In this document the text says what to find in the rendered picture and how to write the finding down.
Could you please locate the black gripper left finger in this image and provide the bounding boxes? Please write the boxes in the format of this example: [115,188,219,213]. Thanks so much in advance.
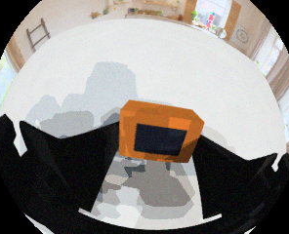
[20,121,120,212]

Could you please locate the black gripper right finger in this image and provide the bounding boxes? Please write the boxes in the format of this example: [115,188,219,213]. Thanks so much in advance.
[191,134,277,219]

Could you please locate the orange block with dark square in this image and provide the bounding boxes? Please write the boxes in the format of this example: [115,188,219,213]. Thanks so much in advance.
[118,100,204,164]

